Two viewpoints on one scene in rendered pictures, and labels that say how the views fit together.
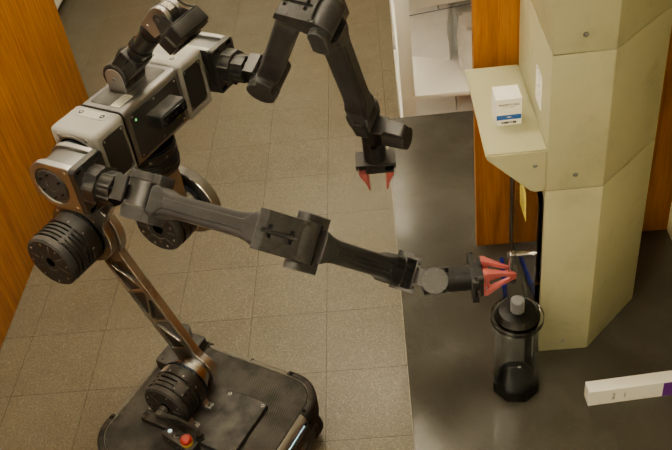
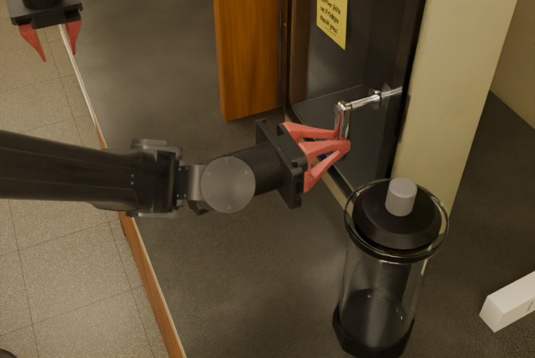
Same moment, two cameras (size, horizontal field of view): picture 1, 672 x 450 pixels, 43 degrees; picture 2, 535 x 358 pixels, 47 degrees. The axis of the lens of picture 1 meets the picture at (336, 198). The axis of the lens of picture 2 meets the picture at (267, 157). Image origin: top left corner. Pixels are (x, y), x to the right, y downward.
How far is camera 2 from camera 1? 1.19 m
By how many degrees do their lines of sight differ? 22
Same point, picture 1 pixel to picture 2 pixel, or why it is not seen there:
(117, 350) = not seen: outside the picture
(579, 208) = not seen: outside the picture
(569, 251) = (455, 79)
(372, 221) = (52, 136)
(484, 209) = (234, 62)
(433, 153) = (124, 15)
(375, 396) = (101, 338)
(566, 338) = not seen: hidden behind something
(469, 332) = (264, 256)
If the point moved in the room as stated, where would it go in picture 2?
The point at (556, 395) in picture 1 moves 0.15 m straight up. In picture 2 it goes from (440, 328) to (466, 258)
